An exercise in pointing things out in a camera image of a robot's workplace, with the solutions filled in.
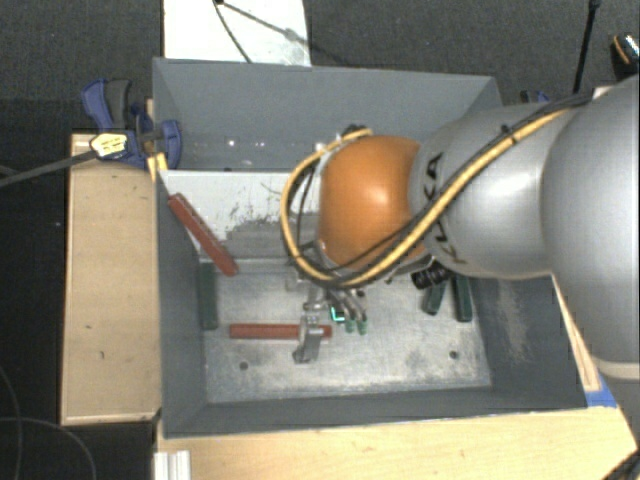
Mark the red-brown flat block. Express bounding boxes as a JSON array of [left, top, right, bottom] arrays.
[[228, 322, 334, 341], [167, 192, 241, 278]]

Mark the grey metal bin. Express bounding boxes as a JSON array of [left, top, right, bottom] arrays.
[[151, 56, 589, 440]]

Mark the black cylinder on white bracket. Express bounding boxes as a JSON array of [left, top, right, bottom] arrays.
[[411, 261, 450, 291]]

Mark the pale wood board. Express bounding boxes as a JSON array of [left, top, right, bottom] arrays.
[[60, 132, 164, 427]]

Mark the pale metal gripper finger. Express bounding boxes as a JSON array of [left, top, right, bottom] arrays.
[[298, 314, 325, 343], [292, 337, 325, 365]]

